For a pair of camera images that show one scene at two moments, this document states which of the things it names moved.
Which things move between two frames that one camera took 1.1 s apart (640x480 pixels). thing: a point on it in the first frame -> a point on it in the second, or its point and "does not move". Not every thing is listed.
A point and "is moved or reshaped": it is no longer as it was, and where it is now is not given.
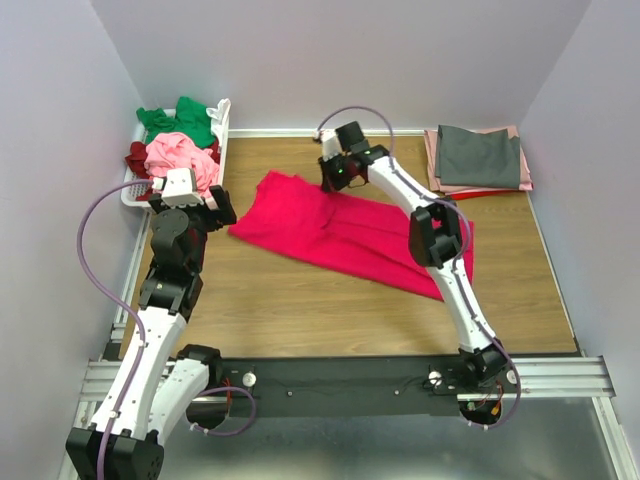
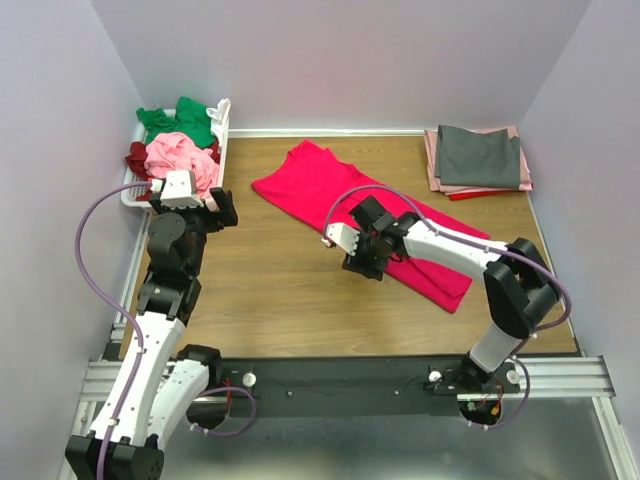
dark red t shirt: [136, 161] does not move
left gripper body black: [201, 216] does not move
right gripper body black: [336, 173] -> [369, 255]
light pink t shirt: [175, 151] does not move
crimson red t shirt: [361, 233] is moved or reshaped
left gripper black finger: [222, 199] does not move
